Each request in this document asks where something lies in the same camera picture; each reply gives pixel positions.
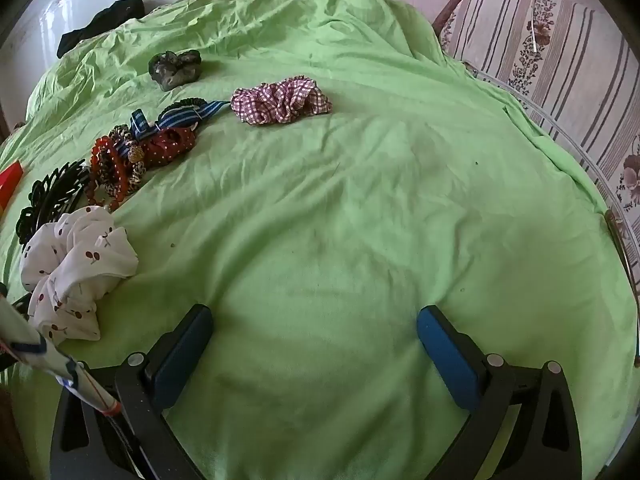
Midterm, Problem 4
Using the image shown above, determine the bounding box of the black hair claw clip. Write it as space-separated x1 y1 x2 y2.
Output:
15 159 91 248

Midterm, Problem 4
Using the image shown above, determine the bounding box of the red plaid scrunchie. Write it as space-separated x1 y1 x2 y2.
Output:
230 76 333 126

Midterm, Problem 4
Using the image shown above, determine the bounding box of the white cherry print scrunchie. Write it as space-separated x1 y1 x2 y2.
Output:
20 206 139 346

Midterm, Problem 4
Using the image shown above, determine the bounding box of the blue striped ribbon hair tie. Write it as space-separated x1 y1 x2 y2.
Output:
130 101 232 138

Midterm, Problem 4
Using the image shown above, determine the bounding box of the dark green scrunchie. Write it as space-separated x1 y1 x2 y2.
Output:
148 50 203 92

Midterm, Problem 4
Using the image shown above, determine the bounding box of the white taped rod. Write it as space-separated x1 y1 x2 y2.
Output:
0 292 123 417

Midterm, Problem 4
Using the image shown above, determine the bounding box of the black scrunchie hair tie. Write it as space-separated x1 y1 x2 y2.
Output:
159 97 211 121

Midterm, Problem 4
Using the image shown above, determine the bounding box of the striped floral cover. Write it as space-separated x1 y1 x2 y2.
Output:
395 0 640 361

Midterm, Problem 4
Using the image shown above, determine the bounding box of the orange bead bracelet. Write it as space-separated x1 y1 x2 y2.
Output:
89 135 133 211

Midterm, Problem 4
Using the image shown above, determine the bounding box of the black cloth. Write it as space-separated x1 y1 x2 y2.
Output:
56 0 146 58

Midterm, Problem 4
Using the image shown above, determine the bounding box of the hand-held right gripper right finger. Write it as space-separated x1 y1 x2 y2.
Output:
416 304 583 480

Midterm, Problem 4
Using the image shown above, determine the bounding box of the leopard print scrunchie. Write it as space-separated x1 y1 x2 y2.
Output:
97 125 148 198

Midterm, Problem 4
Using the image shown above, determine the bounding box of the red box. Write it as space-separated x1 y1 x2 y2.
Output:
0 161 25 211

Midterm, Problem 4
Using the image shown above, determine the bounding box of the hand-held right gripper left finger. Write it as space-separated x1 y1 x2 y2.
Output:
50 304 215 480

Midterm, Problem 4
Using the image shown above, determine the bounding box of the green bedsheet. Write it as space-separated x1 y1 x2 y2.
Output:
0 0 640 480

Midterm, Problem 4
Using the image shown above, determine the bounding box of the red polka dot scrunchie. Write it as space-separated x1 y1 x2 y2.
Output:
141 126 197 168

